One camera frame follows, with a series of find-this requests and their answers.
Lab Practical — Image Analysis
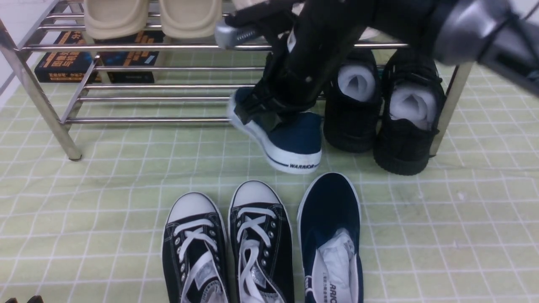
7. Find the black blue book right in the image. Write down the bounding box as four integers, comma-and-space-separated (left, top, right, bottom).
94, 31, 169, 84

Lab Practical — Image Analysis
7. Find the black canvas sneaker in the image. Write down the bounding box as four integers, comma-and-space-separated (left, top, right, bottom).
228, 180, 295, 303
161, 192, 230, 303

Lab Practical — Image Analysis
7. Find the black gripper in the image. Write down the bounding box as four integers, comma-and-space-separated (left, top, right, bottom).
214, 0, 376, 112

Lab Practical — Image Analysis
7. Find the black knit sneaker right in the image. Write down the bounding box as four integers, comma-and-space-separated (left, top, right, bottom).
373, 48, 446, 176

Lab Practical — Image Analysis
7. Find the cream slipper far right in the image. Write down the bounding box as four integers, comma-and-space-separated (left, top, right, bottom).
359, 27, 380, 41

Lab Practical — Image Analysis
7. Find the black canvas sneaker right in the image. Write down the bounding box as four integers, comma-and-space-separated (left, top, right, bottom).
228, 180, 295, 303

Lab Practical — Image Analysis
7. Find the black knit sneaker left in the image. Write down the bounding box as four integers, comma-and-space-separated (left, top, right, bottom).
323, 49, 383, 154

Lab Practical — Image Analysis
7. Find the beige slipper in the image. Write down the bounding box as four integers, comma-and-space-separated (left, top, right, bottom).
83, 0, 149, 40
159, 0, 223, 40

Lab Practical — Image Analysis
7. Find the black orange book left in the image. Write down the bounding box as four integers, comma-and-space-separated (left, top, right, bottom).
34, 31, 101, 83

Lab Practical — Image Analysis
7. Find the black canvas sneaker left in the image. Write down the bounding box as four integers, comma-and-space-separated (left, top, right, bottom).
161, 192, 230, 303

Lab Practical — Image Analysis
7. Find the beige slipper far left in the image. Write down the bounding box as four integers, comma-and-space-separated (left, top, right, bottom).
83, 0, 149, 40

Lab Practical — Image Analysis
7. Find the silver metal shoe rack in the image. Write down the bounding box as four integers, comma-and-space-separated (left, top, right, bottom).
0, 0, 474, 161

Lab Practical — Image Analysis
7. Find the navy slip-on shoe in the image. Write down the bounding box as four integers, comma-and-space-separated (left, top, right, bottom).
296, 173, 364, 303
227, 88, 322, 175

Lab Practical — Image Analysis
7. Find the green checkered tablecloth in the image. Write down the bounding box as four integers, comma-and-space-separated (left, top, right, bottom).
0, 67, 539, 303

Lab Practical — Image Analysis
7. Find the black knit sneaker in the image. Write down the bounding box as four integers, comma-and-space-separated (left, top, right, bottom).
323, 49, 383, 154
373, 48, 446, 176

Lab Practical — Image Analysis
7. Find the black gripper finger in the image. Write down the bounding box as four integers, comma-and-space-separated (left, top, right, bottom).
27, 295, 44, 303

